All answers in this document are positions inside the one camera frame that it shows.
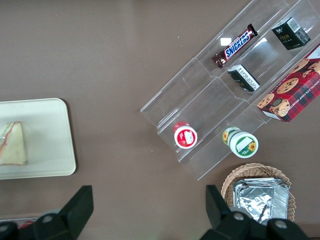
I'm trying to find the triangular white bread sandwich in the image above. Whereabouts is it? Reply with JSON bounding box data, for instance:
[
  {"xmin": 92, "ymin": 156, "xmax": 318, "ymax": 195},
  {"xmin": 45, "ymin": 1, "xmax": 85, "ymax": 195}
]
[{"xmin": 0, "ymin": 121, "xmax": 28, "ymax": 166}]

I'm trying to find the small black printed box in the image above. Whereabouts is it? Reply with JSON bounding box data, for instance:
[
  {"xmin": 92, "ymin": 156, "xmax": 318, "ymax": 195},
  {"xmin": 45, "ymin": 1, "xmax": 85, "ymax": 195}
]
[{"xmin": 227, "ymin": 64, "xmax": 261, "ymax": 93}]

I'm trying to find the red chocolate chip cookie box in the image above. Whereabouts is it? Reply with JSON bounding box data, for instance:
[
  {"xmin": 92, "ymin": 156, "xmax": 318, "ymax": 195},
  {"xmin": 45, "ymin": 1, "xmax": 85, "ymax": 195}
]
[{"xmin": 256, "ymin": 43, "xmax": 320, "ymax": 124}]

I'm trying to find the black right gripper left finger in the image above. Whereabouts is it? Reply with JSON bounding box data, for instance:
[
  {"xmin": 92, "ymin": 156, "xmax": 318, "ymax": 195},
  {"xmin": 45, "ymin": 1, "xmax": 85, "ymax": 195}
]
[{"xmin": 32, "ymin": 185, "xmax": 94, "ymax": 240}]

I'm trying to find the cream plastic tray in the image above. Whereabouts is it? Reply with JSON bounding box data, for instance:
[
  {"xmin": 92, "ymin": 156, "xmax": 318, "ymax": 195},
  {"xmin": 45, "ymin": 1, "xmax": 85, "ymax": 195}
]
[{"xmin": 0, "ymin": 97, "xmax": 77, "ymax": 180}]

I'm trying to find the green sunflower lidded cup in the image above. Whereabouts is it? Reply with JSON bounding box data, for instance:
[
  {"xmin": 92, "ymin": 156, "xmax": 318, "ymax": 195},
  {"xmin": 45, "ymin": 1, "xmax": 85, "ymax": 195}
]
[{"xmin": 221, "ymin": 126, "xmax": 259, "ymax": 159}]

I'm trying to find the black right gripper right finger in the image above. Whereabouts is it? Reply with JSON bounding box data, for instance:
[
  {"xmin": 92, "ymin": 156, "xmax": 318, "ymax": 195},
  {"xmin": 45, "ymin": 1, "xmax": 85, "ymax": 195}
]
[{"xmin": 199, "ymin": 184, "xmax": 255, "ymax": 240}]

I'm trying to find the red lidded yogurt cup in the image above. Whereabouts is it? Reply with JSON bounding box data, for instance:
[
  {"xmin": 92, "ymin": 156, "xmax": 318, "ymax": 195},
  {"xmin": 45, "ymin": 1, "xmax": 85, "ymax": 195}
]
[{"xmin": 173, "ymin": 120, "xmax": 199, "ymax": 150}]

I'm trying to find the woven wicker basket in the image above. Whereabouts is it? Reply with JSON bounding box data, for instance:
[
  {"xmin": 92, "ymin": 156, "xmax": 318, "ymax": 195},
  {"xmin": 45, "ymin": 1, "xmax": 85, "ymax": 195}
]
[{"xmin": 220, "ymin": 163, "xmax": 296, "ymax": 223}]

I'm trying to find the black Face carton box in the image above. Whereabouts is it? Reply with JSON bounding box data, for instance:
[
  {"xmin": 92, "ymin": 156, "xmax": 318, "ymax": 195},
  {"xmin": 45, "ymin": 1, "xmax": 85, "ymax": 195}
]
[{"xmin": 271, "ymin": 16, "xmax": 312, "ymax": 51}]

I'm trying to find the Snickers chocolate bar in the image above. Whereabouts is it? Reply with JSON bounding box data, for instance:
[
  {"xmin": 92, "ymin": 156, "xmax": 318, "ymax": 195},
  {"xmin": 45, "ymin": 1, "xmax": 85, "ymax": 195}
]
[{"xmin": 211, "ymin": 23, "xmax": 259, "ymax": 70}]

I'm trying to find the clear acrylic tiered display stand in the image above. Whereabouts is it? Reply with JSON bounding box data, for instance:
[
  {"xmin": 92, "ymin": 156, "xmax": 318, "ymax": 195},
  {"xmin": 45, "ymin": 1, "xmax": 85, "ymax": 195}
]
[{"xmin": 139, "ymin": 0, "xmax": 320, "ymax": 182}]

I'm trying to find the aluminium foil container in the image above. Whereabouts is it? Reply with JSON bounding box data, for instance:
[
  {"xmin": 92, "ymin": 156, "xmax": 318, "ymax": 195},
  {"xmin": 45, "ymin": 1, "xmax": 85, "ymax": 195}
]
[{"xmin": 232, "ymin": 177, "xmax": 291, "ymax": 226}]

